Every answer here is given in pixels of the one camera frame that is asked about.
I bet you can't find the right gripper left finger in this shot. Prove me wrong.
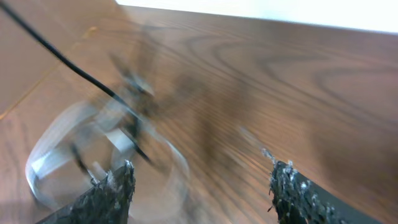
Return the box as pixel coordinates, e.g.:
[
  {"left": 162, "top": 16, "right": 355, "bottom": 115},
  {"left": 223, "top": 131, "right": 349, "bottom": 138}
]
[{"left": 38, "top": 160, "right": 136, "bottom": 224}]

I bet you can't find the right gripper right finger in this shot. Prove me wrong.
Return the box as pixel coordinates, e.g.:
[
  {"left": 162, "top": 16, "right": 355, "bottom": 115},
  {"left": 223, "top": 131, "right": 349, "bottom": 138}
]
[{"left": 261, "top": 148, "right": 378, "bottom": 224}]

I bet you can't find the white usb cable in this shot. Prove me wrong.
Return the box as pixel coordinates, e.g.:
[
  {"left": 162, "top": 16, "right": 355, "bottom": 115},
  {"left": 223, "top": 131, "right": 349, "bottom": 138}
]
[{"left": 24, "top": 99, "right": 191, "bottom": 222}]

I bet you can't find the thin black usb cable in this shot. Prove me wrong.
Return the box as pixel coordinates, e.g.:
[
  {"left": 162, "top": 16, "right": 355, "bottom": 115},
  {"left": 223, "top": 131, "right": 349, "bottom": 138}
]
[{"left": 0, "top": 0, "right": 153, "bottom": 175}]

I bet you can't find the cardboard panel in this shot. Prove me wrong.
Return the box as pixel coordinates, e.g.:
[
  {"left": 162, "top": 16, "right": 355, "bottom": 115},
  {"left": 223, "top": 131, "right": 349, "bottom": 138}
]
[{"left": 0, "top": 0, "right": 125, "bottom": 119}]

